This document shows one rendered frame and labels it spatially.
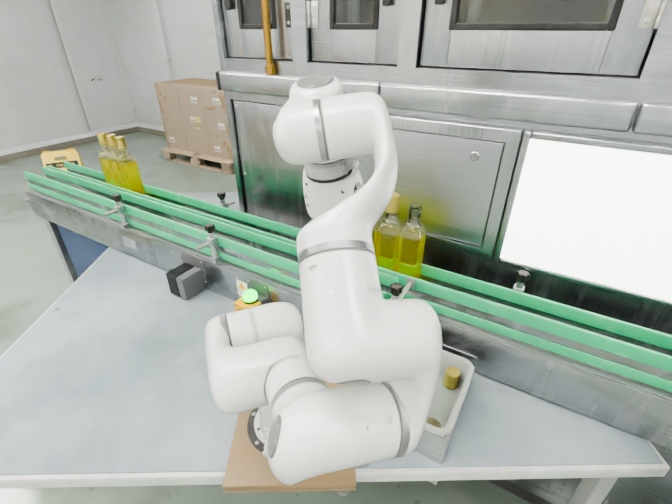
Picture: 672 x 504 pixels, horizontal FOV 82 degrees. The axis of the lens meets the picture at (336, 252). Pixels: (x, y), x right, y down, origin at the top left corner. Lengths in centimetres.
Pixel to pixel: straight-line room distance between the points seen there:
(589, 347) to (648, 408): 16
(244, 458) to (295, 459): 47
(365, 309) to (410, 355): 6
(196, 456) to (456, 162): 89
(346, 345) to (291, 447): 12
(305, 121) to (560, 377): 81
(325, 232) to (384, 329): 11
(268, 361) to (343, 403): 18
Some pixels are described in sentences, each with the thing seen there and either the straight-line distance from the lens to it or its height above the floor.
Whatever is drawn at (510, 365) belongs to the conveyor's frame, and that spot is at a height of 82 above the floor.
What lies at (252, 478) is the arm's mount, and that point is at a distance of 87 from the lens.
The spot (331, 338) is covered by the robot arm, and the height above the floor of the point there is 127.
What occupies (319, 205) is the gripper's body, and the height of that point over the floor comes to 126.
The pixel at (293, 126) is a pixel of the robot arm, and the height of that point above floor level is 142.
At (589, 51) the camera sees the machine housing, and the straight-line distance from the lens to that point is 100.
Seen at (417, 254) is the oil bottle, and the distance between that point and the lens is 98.
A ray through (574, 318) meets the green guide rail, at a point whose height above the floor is 94.
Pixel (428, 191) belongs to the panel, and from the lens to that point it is 107.
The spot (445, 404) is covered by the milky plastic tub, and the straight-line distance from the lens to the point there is 98.
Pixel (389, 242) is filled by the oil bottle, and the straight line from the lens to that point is 99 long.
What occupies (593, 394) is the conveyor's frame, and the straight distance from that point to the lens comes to 106.
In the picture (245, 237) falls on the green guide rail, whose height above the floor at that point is 94.
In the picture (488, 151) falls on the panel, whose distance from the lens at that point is 101.
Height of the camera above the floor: 152
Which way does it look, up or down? 30 degrees down
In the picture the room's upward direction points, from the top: straight up
